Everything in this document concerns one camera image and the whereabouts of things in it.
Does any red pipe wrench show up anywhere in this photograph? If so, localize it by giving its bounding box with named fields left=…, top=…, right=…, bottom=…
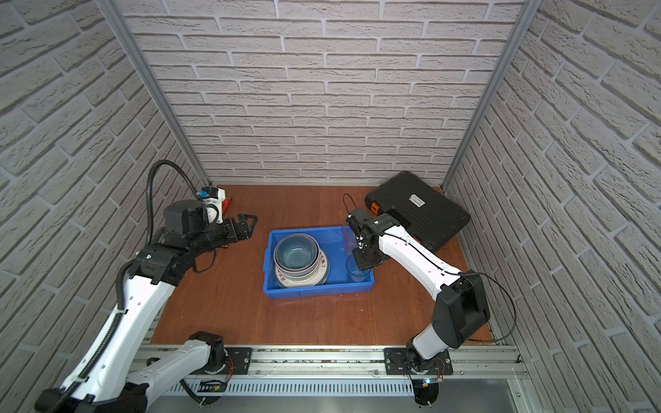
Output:
left=222, top=198, right=232, bottom=213

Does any lavender bowl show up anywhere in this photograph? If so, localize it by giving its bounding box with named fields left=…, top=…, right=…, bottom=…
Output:
left=275, top=257, right=320, bottom=280

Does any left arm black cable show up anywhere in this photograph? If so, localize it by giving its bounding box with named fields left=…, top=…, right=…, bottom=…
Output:
left=48, top=159, right=218, bottom=413

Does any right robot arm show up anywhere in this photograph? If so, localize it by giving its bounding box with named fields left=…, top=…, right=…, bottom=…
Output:
left=346, top=208, right=491, bottom=373

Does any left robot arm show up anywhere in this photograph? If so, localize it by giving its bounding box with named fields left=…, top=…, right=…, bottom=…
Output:
left=34, top=187, right=258, bottom=412

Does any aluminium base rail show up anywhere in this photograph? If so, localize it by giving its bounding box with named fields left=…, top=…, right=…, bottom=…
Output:
left=105, top=342, right=530, bottom=399

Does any blue plastic bin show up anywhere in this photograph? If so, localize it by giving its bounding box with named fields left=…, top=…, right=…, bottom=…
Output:
left=263, top=226, right=375, bottom=299

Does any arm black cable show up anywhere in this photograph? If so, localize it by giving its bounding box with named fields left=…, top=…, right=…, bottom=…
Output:
left=343, top=193, right=517, bottom=393
left=48, top=159, right=218, bottom=413

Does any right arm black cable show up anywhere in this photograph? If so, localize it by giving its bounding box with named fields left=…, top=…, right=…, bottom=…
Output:
left=343, top=193, right=517, bottom=393

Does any black tool case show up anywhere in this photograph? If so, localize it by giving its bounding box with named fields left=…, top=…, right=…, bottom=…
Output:
left=365, top=171, right=471, bottom=252

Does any orange sunburst white plate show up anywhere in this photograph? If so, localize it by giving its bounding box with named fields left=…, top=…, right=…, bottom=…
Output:
left=275, top=251, right=330, bottom=288

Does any pink clear plastic cup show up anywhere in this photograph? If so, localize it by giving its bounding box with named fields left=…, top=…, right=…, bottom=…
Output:
left=342, top=225, right=358, bottom=255

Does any grey blue bowl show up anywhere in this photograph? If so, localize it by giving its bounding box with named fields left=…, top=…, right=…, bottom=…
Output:
left=274, top=233, right=320, bottom=268

